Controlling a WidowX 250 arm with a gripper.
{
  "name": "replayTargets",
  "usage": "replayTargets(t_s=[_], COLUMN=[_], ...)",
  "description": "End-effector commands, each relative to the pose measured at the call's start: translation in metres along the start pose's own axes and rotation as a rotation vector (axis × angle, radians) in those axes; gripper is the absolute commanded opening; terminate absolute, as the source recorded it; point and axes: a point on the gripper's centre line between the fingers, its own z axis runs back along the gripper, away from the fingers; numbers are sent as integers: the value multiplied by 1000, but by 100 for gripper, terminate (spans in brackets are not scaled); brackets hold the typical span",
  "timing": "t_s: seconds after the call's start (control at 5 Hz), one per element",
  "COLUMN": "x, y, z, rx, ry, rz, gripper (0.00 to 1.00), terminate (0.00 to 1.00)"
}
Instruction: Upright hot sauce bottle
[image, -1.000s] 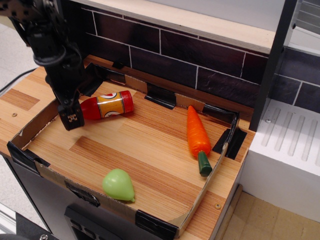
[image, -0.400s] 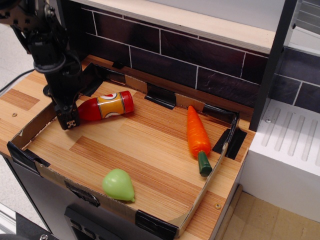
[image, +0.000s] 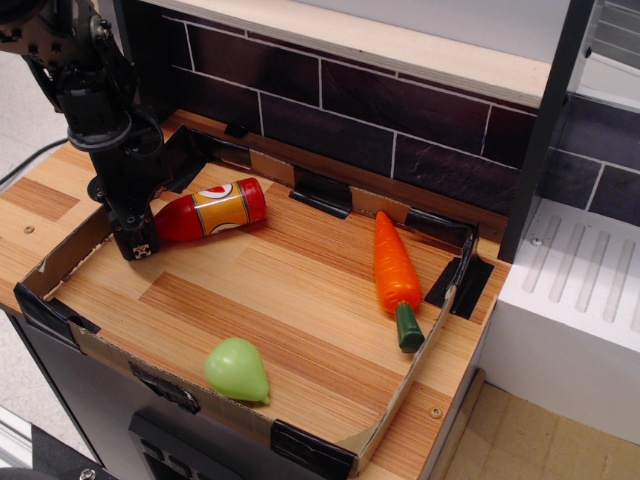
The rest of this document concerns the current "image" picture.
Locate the black toy oven front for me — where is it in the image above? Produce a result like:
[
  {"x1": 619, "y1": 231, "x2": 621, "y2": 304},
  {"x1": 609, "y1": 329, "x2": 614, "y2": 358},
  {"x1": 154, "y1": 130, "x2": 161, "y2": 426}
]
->
[{"x1": 128, "y1": 411, "x2": 244, "y2": 479}]

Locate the green toy pear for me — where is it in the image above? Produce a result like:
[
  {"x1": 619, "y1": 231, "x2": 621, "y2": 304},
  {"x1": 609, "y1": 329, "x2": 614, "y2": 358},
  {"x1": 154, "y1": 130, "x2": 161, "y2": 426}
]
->
[{"x1": 204, "y1": 337, "x2": 270, "y2": 405}]

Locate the orange toy carrot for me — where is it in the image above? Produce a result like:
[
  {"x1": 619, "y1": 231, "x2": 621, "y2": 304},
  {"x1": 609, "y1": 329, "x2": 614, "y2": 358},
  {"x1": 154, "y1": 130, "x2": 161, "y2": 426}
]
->
[{"x1": 373, "y1": 211, "x2": 425, "y2": 353}]

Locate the black cable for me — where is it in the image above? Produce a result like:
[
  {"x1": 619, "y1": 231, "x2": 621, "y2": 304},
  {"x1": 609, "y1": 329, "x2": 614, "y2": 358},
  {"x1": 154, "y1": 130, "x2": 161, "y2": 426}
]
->
[{"x1": 0, "y1": 135, "x2": 74, "y2": 185}]

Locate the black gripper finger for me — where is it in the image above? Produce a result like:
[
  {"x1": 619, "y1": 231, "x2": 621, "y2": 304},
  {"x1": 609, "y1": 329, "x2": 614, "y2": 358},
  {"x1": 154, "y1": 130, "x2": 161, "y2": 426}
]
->
[{"x1": 108, "y1": 209, "x2": 160, "y2": 260}]

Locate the white toy sink drainboard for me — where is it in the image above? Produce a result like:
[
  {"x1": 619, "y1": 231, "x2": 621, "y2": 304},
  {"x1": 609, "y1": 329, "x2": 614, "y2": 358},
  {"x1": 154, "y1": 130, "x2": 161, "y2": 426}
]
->
[{"x1": 480, "y1": 200, "x2": 639, "y2": 443}]

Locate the cardboard fence with black tape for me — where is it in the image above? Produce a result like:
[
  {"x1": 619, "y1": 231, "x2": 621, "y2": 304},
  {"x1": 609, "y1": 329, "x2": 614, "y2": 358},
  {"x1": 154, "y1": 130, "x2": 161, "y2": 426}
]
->
[{"x1": 3, "y1": 146, "x2": 509, "y2": 479}]

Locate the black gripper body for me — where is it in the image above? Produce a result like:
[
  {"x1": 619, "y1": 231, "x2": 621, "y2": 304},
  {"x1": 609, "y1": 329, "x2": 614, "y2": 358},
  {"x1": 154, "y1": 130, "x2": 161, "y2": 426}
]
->
[{"x1": 88, "y1": 107, "x2": 172, "y2": 228}]

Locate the black vertical post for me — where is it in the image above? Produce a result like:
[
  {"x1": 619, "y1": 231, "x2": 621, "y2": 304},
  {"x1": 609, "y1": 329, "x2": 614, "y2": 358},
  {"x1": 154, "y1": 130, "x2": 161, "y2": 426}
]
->
[{"x1": 498, "y1": 0, "x2": 603, "y2": 263}]

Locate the red toy hot sauce bottle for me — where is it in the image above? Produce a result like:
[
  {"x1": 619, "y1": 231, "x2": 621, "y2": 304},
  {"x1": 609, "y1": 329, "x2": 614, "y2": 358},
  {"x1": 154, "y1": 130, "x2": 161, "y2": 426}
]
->
[{"x1": 154, "y1": 177, "x2": 267, "y2": 241}]

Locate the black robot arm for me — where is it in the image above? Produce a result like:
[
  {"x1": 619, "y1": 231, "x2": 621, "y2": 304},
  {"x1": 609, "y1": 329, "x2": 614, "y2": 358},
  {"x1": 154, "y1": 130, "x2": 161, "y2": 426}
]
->
[{"x1": 1, "y1": 1, "x2": 172, "y2": 260}]

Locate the light wooden shelf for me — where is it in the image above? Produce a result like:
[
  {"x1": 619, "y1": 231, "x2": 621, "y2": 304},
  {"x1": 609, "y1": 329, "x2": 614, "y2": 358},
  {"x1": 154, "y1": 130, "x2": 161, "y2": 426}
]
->
[{"x1": 154, "y1": 0, "x2": 551, "y2": 107}]

